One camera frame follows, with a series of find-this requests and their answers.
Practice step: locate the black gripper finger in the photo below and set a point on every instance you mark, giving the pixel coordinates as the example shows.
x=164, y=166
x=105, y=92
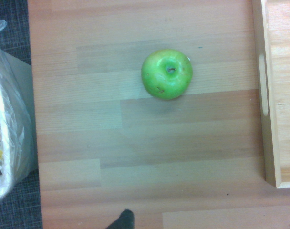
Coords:
x=123, y=221

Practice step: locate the green apple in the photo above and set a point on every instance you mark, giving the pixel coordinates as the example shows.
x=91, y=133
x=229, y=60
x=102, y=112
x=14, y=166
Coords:
x=167, y=74

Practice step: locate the light wooden tray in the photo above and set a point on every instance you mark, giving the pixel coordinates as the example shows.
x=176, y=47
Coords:
x=283, y=95

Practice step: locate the grey bin with plastic liner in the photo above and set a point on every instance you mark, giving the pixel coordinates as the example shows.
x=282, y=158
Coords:
x=9, y=119

